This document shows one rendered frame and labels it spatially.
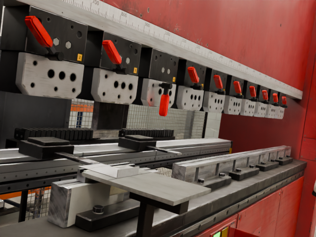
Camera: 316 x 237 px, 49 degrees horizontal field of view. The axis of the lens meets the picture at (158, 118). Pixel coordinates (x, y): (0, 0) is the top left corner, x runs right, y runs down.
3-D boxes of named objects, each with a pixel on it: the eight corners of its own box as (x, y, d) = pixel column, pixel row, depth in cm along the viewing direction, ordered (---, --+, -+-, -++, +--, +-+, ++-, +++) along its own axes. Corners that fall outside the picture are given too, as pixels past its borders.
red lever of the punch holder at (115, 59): (113, 38, 77) (130, 71, 84) (99, 38, 79) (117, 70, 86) (108, 43, 76) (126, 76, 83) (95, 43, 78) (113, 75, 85)
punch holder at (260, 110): (256, 116, 181) (261, 85, 180) (240, 114, 186) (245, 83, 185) (264, 117, 194) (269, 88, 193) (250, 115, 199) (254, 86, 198)
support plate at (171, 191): (173, 206, 70) (174, 201, 70) (81, 176, 85) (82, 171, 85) (210, 192, 85) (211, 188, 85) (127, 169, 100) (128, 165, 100)
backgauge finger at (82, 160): (78, 172, 90) (80, 153, 90) (17, 152, 104) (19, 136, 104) (109, 168, 100) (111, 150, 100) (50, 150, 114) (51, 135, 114)
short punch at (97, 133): (95, 138, 88) (99, 101, 87) (89, 137, 89) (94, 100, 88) (120, 138, 96) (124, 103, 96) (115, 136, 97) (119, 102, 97)
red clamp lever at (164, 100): (165, 116, 100) (169, 82, 99) (153, 114, 102) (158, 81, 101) (168, 116, 101) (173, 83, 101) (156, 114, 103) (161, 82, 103)
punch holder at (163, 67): (146, 106, 98) (153, 47, 97) (122, 102, 103) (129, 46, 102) (173, 108, 110) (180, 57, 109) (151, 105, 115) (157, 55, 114)
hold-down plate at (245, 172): (239, 180, 160) (240, 174, 160) (227, 177, 163) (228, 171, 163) (258, 173, 186) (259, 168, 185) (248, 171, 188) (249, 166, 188)
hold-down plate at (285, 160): (282, 165, 227) (282, 161, 227) (273, 163, 230) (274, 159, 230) (292, 161, 252) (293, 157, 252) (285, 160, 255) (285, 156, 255)
